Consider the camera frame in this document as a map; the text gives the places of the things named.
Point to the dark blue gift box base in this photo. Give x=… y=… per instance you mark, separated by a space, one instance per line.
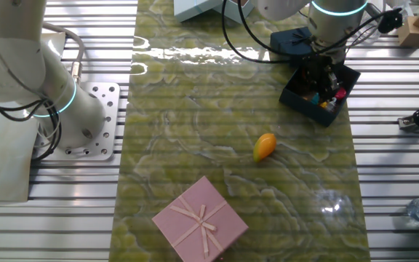
x=311 y=111

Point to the light blue gift box base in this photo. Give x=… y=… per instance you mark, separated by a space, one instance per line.
x=236 y=12

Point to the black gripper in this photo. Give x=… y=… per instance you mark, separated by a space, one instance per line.
x=322 y=63

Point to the yellow toy mango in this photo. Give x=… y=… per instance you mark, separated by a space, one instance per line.
x=265 y=147

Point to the dark blue ribboned box lid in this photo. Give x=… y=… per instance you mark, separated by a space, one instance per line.
x=286 y=41

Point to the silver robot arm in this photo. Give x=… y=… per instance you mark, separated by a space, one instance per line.
x=13 y=72

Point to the pink translucent plastic toy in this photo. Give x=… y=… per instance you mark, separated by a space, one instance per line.
x=340 y=94

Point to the wooden block puzzle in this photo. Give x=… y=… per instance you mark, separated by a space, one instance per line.
x=413 y=31

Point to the pink ribboned gift box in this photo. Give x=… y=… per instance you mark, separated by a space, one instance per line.
x=198 y=222

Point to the yellow teal clear brick stack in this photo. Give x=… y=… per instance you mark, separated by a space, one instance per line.
x=331 y=105

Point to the green marble pattern mat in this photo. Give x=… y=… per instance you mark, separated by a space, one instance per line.
x=213 y=127

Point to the light blue ribboned box lid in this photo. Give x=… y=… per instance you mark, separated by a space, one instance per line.
x=195 y=9

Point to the silver robot mounting plate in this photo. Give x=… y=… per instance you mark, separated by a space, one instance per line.
x=104 y=94

